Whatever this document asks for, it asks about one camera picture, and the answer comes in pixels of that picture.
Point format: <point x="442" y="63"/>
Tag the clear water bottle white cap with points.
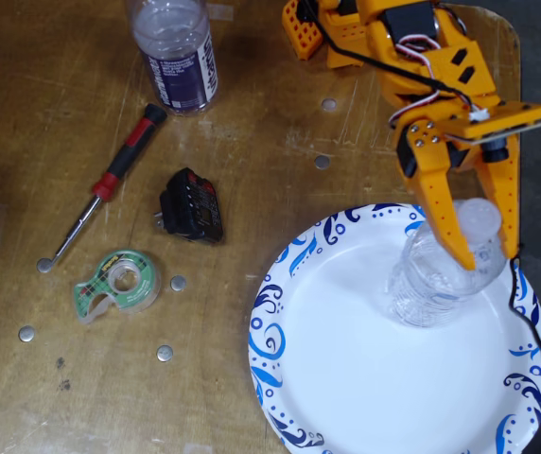
<point x="426" y="293"/>

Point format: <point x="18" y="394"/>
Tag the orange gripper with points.
<point x="433" y="176"/>

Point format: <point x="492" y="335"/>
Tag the blue patterned paper plate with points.
<point x="346" y="354"/>

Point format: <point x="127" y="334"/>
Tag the green tape dispenser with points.
<point x="105" y="267"/>

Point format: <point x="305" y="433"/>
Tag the red black screwdriver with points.
<point x="126" y="146"/>

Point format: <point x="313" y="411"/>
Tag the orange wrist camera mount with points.
<point x="511" y="118"/>

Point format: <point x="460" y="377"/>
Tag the black power adapter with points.
<point x="195" y="208"/>

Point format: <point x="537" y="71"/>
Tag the round metal table disc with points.
<point x="322" y="162"/>
<point x="43" y="265"/>
<point x="178" y="283"/>
<point x="329" y="104"/>
<point x="165" y="353"/>
<point x="26" y="333"/>

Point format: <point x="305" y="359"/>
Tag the clear bottle purple label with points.
<point x="180" y="71"/>

